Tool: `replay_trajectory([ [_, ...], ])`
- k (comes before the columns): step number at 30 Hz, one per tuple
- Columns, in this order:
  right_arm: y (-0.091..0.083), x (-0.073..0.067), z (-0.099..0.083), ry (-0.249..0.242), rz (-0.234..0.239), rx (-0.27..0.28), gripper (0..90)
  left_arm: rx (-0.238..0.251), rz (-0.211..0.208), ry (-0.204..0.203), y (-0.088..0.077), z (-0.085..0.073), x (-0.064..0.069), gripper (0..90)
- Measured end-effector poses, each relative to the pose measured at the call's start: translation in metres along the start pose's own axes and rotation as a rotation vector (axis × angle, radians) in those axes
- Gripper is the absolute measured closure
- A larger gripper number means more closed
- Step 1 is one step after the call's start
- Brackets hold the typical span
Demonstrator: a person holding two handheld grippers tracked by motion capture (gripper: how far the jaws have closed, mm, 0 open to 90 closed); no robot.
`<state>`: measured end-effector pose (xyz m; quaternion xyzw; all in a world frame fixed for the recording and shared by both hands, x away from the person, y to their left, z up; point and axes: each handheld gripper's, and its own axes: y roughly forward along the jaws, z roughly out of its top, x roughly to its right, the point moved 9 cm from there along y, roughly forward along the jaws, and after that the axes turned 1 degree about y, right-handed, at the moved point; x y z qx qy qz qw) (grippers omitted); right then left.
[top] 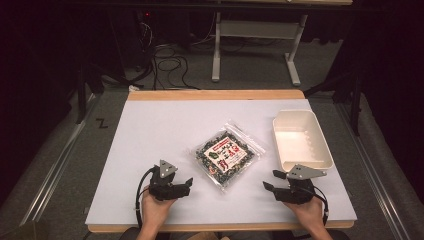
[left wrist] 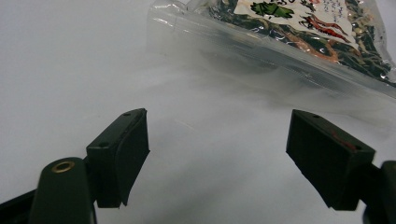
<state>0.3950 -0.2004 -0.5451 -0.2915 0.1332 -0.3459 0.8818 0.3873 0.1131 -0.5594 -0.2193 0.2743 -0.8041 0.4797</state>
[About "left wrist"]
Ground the clear printed plastic food bag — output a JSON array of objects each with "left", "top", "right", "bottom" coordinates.
[{"left": 146, "top": 0, "right": 396, "bottom": 100}]

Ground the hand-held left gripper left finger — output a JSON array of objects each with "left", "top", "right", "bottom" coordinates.
[{"left": 85, "top": 107, "right": 151, "bottom": 209}]

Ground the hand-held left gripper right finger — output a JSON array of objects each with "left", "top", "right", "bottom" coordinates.
[{"left": 285, "top": 108, "right": 376, "bottom": 212}]

